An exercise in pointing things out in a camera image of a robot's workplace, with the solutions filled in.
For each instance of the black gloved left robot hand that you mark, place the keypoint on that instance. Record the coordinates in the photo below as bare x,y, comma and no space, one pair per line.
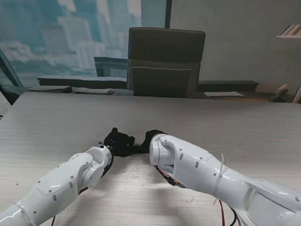
118,143

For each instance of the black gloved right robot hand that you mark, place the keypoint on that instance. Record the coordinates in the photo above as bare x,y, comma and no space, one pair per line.
148,139

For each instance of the black remote control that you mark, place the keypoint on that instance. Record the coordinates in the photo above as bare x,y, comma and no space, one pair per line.
137,149

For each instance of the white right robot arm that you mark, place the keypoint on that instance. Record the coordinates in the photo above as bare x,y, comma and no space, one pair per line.
211,169

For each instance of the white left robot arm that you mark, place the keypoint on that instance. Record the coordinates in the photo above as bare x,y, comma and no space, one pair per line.
63,186

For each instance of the grey paper stack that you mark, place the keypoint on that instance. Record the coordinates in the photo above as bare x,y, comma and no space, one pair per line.
94,91

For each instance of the long dark low bench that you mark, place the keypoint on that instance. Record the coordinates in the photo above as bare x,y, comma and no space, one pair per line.
82,81

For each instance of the white paper sheet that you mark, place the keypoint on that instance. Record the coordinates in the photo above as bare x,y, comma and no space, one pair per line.
223,94

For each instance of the dark grey folder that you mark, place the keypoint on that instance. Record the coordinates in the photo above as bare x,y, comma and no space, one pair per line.
49,89

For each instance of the dark office chair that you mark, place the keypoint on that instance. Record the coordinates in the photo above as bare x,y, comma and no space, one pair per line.
164,51

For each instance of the short dark low bench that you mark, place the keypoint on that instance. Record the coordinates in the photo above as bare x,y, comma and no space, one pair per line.
225,86

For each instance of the beige figurine ornament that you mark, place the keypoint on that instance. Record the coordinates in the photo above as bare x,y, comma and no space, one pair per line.
281,93

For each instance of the dark window frame post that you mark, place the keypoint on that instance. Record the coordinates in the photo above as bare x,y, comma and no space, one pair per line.
168,14

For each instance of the slanted dark window frame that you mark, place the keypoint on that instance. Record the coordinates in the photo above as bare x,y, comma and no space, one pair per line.
9,75

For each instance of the wooden frame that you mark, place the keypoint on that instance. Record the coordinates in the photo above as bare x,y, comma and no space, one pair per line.
297,95

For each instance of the wall shelf with books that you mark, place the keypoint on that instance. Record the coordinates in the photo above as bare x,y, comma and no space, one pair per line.
290,31

